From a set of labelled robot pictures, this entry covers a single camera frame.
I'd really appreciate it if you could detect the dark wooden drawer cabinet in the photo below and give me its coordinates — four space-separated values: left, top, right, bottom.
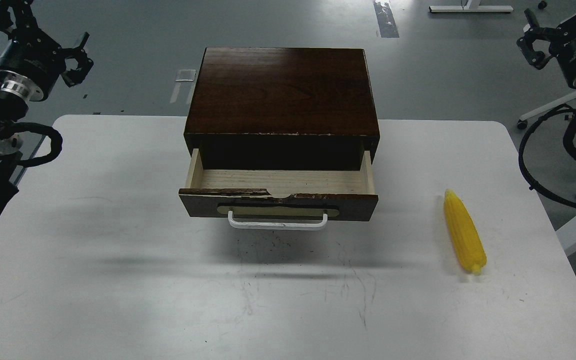
183 47 380 171

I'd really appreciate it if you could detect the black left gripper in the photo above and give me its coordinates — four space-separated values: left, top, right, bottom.
0 0 94 88

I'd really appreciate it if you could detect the yellow corn cob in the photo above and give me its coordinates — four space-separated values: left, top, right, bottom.
443 188 487 276

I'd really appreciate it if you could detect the grey floor tape strip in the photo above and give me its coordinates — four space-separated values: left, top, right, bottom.
372 0 400 39

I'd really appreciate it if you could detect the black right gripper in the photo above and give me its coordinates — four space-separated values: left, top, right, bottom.
516 8 576 81

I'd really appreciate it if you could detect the wooden drawer with white handle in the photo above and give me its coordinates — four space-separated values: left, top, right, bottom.
178 149 378 230

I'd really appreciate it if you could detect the white desk foot bar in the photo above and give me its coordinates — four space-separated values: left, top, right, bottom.
428 0 514 14

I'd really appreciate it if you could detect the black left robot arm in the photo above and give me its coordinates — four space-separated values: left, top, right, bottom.
0 0 94 216

